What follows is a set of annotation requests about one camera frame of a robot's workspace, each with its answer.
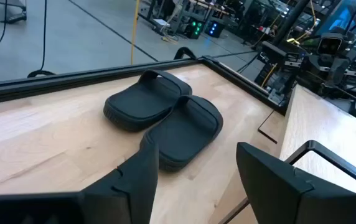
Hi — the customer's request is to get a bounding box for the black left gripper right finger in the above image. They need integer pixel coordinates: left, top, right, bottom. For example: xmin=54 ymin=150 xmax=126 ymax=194
xmin=236 ymin=141 xmax=356 ymax=224

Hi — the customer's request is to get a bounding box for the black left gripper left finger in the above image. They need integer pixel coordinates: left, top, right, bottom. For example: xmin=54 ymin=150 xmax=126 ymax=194
xmin=81 ymin=139 xmax=160 ymax=224

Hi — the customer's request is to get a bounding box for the black rubber slide sandal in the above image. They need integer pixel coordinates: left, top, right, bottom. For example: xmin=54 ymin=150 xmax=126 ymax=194
xmin=103 ymin=68 xmax=193 ymax=132
xmin=139 ymin=95 xmax=224 ymax=172

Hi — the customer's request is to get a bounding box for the computer with green lights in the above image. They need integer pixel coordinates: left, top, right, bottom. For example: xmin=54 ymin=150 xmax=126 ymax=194
xmin=185 ymin=17 xmax=206 ymax=40

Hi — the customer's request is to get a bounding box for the computer with blue lights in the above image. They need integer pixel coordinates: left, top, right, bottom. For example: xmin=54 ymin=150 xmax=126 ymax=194
xmin=205 ymin=20 xmax=226 ymax=39

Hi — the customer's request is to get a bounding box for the grey metal stand base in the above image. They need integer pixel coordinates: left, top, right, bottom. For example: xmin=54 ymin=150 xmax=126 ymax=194
xmin=0 ymin=0 xmax=28 ymax=25

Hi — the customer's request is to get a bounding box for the wooden shelf with black frame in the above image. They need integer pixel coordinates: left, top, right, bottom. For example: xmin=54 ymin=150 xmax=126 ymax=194
xmin=218 ymin=83 xmax=356 ymax=224

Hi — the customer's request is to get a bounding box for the black metal table frame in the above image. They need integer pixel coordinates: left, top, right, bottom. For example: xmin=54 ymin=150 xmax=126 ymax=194
xmin=0 ymin=55 xmax=288 ymax=116

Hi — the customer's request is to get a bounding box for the black curved corner handle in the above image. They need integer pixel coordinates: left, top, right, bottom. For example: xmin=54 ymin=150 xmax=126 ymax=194
xmin=173 ymin=46 xmax=197 ymax=61

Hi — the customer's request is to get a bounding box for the yellow cable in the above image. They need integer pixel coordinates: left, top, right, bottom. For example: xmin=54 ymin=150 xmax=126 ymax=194
xmin=130 ymin=0 xmax=141 ymax=65

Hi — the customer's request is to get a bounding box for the black slanted frame post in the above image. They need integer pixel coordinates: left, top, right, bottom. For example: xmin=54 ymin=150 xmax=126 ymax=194
xmin=271 ymin=0 xmax=311 ymax=46

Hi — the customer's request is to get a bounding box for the black looped floor cable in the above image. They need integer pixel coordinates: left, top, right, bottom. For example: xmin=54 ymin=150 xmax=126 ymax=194
xmin=27 ymin=0 xmax=57 ymax=78

